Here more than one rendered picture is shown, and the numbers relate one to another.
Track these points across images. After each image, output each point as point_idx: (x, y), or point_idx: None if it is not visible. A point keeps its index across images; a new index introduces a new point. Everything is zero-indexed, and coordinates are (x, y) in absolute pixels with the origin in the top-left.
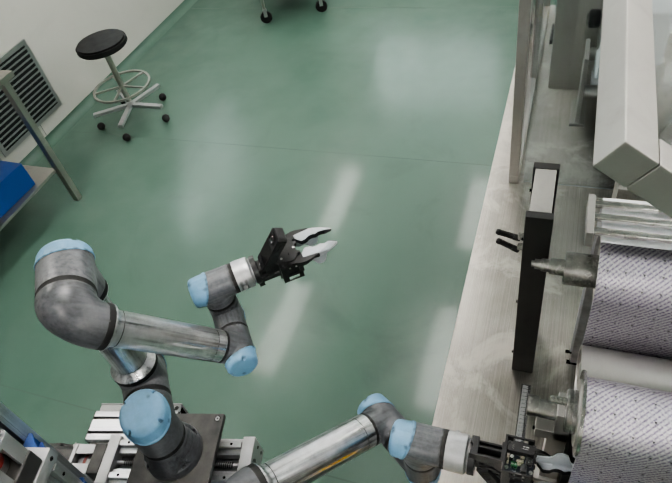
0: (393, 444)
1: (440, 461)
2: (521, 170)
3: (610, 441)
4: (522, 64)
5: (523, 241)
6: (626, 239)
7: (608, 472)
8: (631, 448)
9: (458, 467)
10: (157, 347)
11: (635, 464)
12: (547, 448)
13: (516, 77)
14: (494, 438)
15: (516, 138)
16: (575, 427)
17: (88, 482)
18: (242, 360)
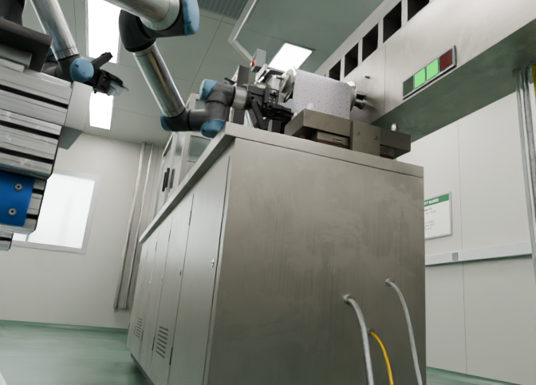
0: (207, 80)
1: (234, 88)
2: None
3: (305, 73)
4: (188, 135)
5: (238, 78)
6: (277, 72)
7: (307, 96)
8: (313, 76)
9: (243, 90)
10: (54, 3)
11: (316, 85)
12: (272, 131)
13: (185, 141)
14: None
15: (181, 177)
16: (289, 76)
17: None
18: (88, 62)
